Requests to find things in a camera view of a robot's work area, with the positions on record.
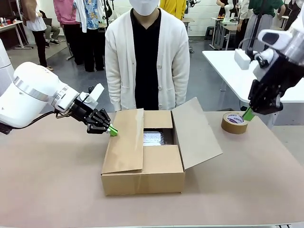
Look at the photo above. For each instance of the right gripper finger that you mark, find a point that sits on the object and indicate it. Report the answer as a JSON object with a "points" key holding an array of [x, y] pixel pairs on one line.
{"points": [[257, 95], [272, 104]]}

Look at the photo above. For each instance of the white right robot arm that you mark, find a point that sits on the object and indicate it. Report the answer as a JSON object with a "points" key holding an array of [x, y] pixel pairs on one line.
{"points": [[297, 35]]}

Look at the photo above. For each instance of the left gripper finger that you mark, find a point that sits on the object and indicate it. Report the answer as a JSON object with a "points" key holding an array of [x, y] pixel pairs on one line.
{"points": [[97, 128], [103, 117]]}

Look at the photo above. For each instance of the white face mask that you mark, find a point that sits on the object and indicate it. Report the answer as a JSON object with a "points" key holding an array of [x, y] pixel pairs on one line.
{"points": [[143, 7]]}

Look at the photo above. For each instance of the person in white shirt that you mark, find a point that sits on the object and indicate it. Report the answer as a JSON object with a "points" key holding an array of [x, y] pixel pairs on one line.
{"points": [[243, 9]]}

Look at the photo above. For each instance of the person's right forearm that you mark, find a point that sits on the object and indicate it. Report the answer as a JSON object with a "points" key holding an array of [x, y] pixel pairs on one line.
{"points": [[112, 90]]}

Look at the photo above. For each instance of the person in white cardigan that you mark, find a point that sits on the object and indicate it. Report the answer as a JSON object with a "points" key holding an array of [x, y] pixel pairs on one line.
{"points": [[118, 59]]}

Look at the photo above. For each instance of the metal leg desk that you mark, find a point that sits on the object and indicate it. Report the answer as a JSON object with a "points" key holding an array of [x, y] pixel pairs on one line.
{"points": [[225, 23]]}

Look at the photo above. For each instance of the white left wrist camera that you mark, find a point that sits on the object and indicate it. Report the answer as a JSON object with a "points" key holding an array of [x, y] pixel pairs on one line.
{"points": [[95, 95]]}

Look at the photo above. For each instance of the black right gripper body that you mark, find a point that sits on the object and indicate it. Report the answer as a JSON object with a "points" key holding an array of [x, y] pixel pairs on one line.
{"points": [[285, 73]]}

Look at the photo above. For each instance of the white side table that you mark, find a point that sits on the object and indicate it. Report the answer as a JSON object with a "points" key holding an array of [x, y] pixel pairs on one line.
{"points": [[225, 61]]}

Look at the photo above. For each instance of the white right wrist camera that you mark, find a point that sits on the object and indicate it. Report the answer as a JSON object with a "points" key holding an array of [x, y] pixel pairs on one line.
{"points": [[242, 59]]}

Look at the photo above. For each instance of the person in floral shirt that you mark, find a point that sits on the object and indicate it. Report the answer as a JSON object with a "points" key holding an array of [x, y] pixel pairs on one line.
{"points": [[91, 16]]}

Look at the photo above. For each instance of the brown cardboard box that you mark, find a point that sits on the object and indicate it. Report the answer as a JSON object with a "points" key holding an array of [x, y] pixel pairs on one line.
{"points": [[142, 180]]}

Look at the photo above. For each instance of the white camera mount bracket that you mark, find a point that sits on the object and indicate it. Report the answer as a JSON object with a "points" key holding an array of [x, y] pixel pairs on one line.
{"points": [[261, 71]]}

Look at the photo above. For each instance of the person's left forearm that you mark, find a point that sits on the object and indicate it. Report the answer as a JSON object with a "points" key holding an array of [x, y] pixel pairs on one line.
{"points": [[183, 88]]}

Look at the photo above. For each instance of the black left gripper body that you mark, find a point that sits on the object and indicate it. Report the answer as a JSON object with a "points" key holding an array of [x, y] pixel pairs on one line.
{"points": [[82, 112]]}

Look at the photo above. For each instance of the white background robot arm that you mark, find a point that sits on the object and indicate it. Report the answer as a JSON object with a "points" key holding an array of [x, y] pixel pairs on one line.
{"points": [[228, 9]]}

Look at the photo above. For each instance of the person in dark clothes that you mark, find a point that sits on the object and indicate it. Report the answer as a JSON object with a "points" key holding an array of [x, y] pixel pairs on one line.
{"points": [[297, 12]]}

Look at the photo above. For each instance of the seated person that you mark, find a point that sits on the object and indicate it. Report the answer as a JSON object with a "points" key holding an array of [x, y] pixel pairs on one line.
{"points": [[53, 31]]}

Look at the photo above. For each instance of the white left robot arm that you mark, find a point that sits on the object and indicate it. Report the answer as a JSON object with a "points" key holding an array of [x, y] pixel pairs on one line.
{"points": [[31, 95]]}

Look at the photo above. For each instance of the wooden top workbench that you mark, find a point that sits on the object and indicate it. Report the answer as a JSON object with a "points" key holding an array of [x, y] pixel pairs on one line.
{"points": [[188, 21]]}

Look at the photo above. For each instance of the bubble clock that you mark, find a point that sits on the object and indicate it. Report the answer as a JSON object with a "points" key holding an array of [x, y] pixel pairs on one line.
{"points": [[153, 137]]}

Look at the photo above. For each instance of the person in pink shirt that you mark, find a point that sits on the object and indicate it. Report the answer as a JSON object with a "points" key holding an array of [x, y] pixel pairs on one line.
{"points": [[64, 12]]}

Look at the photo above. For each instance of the grey plastic stool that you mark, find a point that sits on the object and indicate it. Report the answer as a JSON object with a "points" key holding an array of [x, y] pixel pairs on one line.
{"points": [[210, 32]]}

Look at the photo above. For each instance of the person in brown jacket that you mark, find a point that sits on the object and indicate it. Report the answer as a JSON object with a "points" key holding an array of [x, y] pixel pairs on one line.
{"points": [[38, 23]]}

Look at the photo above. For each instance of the person in yellow jacket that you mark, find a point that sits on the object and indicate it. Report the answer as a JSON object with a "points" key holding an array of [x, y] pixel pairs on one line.
{"points": [[173, 7]]}

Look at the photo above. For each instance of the person in green top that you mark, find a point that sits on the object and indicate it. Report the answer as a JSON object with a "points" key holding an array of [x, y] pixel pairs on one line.
{"points": [[261, 4]]}

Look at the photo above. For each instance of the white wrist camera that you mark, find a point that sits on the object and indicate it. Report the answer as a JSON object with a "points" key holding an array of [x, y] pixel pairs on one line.
{"points": [[95, 95], [242, 59]]}

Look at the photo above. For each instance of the brown packing tape roll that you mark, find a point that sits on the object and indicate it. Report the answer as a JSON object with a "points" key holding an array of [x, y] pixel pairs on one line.
{"points": [[231, 128]]}

